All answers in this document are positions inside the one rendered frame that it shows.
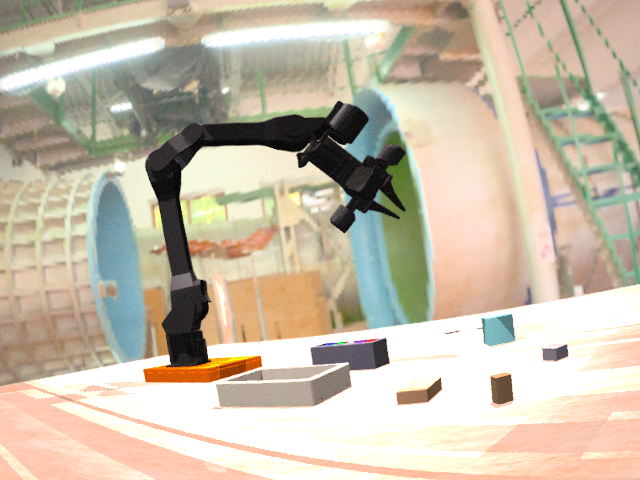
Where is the teal block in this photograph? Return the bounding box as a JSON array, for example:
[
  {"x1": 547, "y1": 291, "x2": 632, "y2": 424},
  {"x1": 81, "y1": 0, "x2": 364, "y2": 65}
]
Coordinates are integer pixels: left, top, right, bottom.
[{"x1": 481, "y1": 312, "x2": 516, "y2": 347}]

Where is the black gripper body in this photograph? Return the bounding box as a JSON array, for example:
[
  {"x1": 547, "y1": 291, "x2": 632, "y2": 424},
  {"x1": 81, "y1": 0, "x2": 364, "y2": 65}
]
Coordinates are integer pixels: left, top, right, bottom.
[{"x1": 328, "y1": 145, "x2": 405, "y2": 233}]

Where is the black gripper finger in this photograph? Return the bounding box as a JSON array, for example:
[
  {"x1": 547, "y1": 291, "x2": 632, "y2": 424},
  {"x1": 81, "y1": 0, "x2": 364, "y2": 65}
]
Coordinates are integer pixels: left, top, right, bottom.
[
  {"x1": 359, "y1": 200, "x2": 400, "y2": 219},
  {"x1": 379, "y1": 174, "x2": 406, "y2": 211}
]

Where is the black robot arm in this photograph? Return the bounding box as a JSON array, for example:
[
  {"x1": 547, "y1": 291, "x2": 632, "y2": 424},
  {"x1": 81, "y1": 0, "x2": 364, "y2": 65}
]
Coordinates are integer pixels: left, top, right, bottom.
[{"x1": 145, "y1": 101, "x2": 385, "y2": 368}]

